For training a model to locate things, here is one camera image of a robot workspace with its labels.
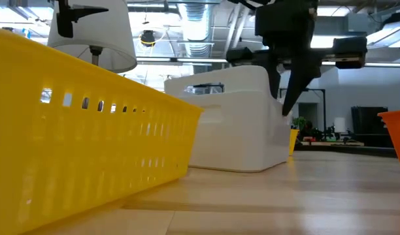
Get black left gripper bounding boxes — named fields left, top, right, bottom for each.
left=56, top=0, right=110, bottom=39

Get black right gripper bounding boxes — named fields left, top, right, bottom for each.
left=225, top=0, right=369, bottom=117

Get white plastic basket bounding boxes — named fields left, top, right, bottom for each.
left=163, top=65, right=292, bottom=173

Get orange plastic basket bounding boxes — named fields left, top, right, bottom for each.
left=377, top=109, right=400, bottom=182

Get white lamp shade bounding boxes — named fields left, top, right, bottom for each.
left=47, top=0, right=138, bottom=74

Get green potted plant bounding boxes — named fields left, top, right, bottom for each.
left=292, top=116, right=308, bottom=131

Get black yellow hanging device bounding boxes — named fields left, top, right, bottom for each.
left=140, top=29, right=157, bottom=48

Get small white cylinder lamp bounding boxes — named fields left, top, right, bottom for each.
left=333, top=117, right=347, bottom=133

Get background work table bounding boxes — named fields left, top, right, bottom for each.
left=294, top=140, right=398, bottom=159

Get black cabinet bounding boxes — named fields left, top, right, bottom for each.
left=350, top=106, right=394, bottom=148

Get large yellow plastic basket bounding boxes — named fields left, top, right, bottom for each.
left=0, top=26, right=204, bottom=235

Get black metal frame stand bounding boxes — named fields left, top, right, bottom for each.
left=279, top=87, right=327, bottom=132

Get silver ventilation duct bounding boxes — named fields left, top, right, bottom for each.
left=177, top=2, right=214, bottom=58

